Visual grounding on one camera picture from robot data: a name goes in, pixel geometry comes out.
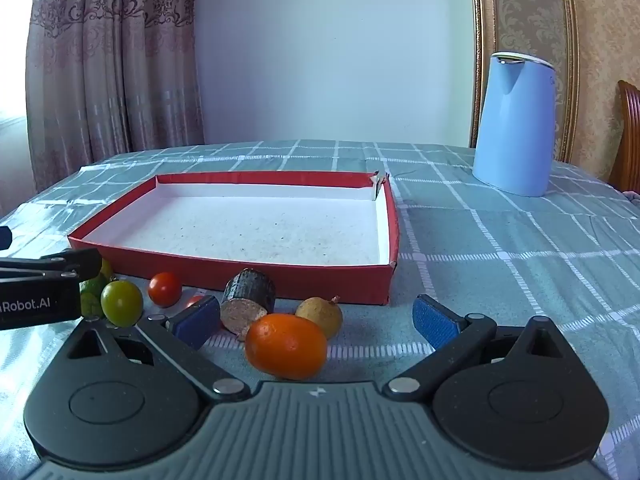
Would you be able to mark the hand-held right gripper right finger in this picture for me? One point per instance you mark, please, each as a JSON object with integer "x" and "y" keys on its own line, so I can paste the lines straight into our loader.
{"x": 434, "y": 322}

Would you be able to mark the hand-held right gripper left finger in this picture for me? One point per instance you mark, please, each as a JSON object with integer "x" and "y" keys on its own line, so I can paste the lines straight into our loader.
{"x": 196, "y": 324}

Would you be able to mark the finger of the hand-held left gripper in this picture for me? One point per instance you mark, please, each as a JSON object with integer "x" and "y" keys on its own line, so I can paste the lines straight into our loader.
{"x": 82, "y": 262}
{"x": 5, "y": 237}

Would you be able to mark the red cherry tomato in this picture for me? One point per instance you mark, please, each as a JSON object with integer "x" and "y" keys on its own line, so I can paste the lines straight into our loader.
{"x": 165, "y": 288}
{"x": 194, "y": 302}

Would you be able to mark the green cucumber piece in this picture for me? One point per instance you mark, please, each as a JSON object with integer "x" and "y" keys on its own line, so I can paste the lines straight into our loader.
{"x": 92, "y": 299}

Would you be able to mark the green tomato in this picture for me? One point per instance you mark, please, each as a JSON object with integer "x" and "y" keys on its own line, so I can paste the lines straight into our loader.
{"x": 121, "y": 303}

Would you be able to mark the dark-skinned sugarcane piece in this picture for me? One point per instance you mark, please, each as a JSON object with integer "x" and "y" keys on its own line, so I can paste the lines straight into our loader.
{"x": 247, "y": 290}

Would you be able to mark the small orange mandarin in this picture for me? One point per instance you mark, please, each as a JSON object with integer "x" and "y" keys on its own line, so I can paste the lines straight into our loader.
{"x": 285, "y": 345}

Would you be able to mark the red shallow cardboard box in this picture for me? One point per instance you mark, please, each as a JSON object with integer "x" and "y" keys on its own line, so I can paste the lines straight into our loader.
{"x": 250, "y": 230}

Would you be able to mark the brown longan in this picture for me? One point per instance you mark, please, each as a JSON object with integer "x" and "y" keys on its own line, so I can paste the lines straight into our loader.
{"x": 322, "y": 315}

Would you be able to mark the green checked tablecloth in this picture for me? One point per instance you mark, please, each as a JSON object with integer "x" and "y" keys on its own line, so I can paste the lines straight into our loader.
{"x": 500, "y": 270}

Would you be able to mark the pink patterned curtain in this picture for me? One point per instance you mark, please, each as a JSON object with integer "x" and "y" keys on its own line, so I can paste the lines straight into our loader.
{"x": 110, "y": 60}

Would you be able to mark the light blue electric kettle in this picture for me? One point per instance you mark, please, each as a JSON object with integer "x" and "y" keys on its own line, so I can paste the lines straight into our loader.
{"x": 515, "y": 130}

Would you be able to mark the brown wooden chair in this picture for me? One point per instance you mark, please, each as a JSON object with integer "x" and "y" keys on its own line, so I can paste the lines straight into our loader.
{"x": 627, "y": 140}

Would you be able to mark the gold wall moulding frame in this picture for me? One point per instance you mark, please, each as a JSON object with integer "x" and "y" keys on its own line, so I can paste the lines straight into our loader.
{"x": 572, "y": 60}

